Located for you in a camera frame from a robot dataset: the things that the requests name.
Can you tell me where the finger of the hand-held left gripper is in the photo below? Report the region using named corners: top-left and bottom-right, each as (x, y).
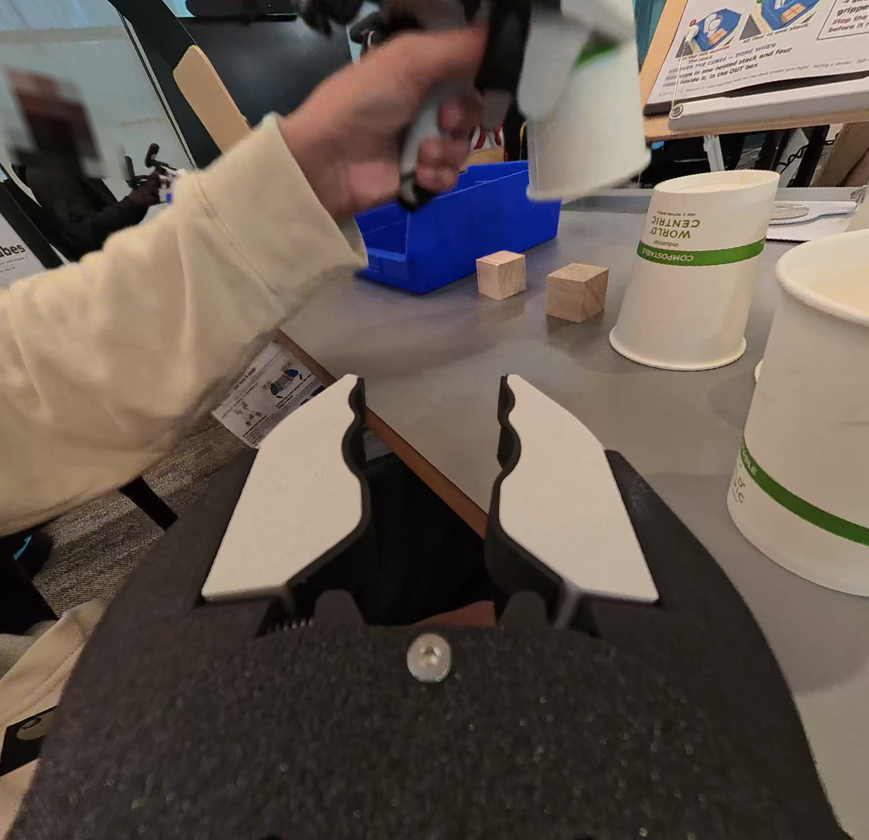
top-left (518, 1), bottom-right (586, 120)

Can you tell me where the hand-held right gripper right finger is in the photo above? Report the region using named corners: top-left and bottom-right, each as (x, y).
top-left (483, 373), bottom-right (661, 629)

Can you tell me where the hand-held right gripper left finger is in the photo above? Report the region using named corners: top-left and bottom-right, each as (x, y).
top-left (201, 373), bottom-right (373, 617)

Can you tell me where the white paper cup green band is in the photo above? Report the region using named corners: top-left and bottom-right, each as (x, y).
top-left (726, 240), bottom-right (869, 598)
top-left (609, 170), bottom-right (781, 371)
top-left (519, 0), bottom-right (653, 203)

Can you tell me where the person's left forearm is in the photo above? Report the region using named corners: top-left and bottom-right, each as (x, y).
top-left (0, 114), bottom-right (371, 535)

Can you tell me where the person's left hand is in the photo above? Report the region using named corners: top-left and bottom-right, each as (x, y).
top-left (280, 25), bottom-right (490, 222)

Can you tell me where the printed leaflet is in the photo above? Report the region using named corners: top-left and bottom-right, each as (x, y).
top-left (212, 341), bottom-right (327, 449)

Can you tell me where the wooden document board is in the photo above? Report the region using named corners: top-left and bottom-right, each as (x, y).
top-left (638, 0), bottom-right (869, 142)
top-left (172, 44), bottom-right (253, 154)

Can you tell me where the blue plastic bin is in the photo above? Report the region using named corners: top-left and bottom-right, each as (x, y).
top-left (354, 161), bottom-right (563, 296)

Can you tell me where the light wooden cube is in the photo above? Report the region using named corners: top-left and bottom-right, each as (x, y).
top-left (546, 263), bottom-right (610, 324)
top-left (476, 250), bottom-right (527, 301)

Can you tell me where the printed instruction sheet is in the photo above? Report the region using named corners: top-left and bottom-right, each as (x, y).
top-left (648, 0), bottom-right (869, 101)

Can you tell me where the person's cream sweater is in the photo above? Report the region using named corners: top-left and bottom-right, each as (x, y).
top-left (0, 601), bottom-right (103, 821)

